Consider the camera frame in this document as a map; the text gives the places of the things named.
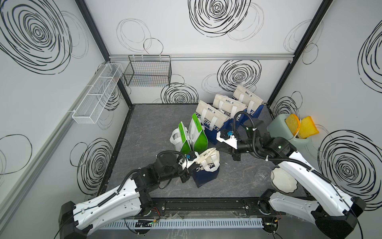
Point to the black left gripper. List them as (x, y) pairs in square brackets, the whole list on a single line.
[(186, 175)]

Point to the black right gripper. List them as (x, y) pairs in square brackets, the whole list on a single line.
[(235, 155)]

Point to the blue beige takeout bag front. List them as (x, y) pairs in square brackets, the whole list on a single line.
[(205, 167)]

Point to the green white bag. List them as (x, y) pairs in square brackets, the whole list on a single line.
[(198, 139), (180, 138)]

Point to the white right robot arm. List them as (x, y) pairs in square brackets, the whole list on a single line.
[(298, 188)]

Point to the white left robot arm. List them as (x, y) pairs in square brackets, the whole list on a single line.
[(130, 198)]

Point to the blue beige bag first row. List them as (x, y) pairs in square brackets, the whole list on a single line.
[(212, 119)]

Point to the blue beige bag middle row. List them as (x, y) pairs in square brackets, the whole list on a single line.
[(228, 105)]

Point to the blue beige bag back row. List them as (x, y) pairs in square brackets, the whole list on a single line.
[(254, 104)]

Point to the clear wine glass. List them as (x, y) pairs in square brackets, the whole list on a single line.
[(263, 175)]

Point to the white scalloped plate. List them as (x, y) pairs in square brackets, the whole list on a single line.
[(282, 181)]

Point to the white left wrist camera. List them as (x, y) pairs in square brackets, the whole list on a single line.
[(191, 158)]

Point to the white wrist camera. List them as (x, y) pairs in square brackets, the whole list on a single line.
[(191, 158), (227, 137)]

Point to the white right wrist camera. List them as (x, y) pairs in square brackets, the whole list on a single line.
[(227, 137)]

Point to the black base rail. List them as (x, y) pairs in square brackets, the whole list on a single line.
[(250, 206)]

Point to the grey slotted cable duct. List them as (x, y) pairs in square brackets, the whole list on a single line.
[(218, 223)]

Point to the black wire basket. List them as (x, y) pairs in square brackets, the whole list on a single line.
[(148, 71)]

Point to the white wire shelf basket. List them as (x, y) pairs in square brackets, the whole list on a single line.
[(100, 91)]

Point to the aluminium wall rail back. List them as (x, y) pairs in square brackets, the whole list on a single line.
[(202, 57)]

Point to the aluminium wall rail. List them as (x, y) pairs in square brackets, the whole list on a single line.
[(202, 57), (17, 195)]

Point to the black corner frame post right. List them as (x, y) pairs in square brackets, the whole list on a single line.
[(317, 19)]

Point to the black corner frame post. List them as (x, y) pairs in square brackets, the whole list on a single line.
[(86, 14), (317, 19)]

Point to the aluminium wall rail left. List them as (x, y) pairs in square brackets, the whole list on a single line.
[(17, 195)]

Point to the black corner frame post left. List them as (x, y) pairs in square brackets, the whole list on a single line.
[(86, 14)]

